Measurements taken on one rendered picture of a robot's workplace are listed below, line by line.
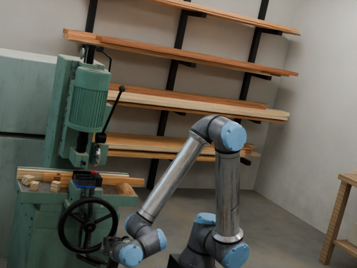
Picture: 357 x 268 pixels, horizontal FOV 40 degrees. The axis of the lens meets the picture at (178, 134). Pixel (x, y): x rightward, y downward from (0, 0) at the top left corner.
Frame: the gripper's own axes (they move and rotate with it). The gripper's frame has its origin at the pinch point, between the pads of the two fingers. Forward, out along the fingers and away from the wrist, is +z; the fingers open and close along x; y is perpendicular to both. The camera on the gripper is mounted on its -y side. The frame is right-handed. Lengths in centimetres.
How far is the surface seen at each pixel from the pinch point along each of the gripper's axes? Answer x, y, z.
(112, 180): -12.9, 33.3, 30.0
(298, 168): -305, 61, 222
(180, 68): -158, 162, 247
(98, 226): -3.9, 9.3, 22.3
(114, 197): -9.6, 24.8, 16.6
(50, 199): 22.8, 22.5, 17.4
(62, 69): 18, 91, 33
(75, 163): 10.2, 40.9, 23.0
